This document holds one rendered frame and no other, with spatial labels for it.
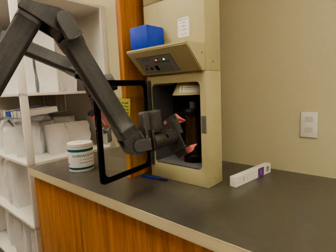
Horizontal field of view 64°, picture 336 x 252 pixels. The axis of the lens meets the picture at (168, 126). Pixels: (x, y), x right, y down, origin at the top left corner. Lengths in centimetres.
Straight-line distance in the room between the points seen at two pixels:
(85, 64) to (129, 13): 60
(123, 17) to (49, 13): 57
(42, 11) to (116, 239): 86
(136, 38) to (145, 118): 44
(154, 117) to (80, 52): 28
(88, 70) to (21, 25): 18
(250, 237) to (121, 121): 47
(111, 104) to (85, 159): 73
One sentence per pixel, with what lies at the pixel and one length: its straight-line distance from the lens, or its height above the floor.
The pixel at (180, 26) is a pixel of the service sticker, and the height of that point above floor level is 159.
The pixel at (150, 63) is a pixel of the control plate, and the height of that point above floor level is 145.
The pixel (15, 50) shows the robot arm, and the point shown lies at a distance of 75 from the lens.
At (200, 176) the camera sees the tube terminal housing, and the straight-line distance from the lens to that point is 114.
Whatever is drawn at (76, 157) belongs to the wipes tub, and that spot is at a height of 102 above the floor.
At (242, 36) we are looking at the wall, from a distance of 149.
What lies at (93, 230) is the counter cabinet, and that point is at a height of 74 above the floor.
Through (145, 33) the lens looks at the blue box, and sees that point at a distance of 113.
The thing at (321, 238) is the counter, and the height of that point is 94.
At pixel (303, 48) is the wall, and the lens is 137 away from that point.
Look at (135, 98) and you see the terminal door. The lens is 118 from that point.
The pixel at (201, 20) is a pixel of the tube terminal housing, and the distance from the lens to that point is 110.
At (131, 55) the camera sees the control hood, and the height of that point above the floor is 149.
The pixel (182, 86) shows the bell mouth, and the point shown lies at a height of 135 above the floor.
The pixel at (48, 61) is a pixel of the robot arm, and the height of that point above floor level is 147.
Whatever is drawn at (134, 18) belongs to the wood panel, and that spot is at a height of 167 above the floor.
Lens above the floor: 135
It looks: 8 degrees down
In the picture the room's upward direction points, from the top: 3 degrees counter-clockwise
